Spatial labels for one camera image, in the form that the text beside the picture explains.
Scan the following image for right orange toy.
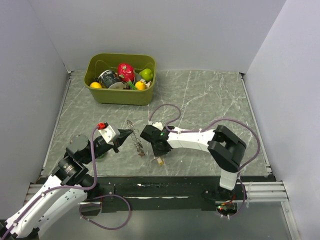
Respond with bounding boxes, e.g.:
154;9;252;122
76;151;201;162
134;81;147;90

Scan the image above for orange toy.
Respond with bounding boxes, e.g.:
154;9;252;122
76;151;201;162
90;81;103;89
134;81;147;90

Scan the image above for silver key yellow tag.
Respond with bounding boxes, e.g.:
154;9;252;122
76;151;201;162
154;156;164;165

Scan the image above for green watermelon toy ball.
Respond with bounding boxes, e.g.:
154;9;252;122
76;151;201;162
96;152;107;160

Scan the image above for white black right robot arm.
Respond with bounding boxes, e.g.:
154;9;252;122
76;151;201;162
140;124;247;200

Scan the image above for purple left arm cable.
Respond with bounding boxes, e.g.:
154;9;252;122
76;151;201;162
0;124;132;240

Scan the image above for olive green plastic bin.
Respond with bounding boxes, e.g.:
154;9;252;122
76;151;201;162
84;53;156;106

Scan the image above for green apple toy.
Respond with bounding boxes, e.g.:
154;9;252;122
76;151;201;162
139;68;154;82

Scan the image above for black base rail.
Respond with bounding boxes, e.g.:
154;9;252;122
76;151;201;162
82;176;276;213

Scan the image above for black paper cup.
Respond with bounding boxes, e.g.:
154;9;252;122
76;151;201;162
97;69;125;90

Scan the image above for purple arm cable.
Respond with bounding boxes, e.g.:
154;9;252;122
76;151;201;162
148;103;262;220
0;124;132;240

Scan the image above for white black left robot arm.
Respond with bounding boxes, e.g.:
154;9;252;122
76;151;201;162
0;123;132;240

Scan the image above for left orange toy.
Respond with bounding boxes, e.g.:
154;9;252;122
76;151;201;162
90;81;103;89

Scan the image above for red dragon fruit toy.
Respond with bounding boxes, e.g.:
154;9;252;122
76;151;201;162
117;63;135;83

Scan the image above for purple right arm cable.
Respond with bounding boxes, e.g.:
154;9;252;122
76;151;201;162
148;103;262;220

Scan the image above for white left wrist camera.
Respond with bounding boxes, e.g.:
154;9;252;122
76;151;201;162
98;125;120;144

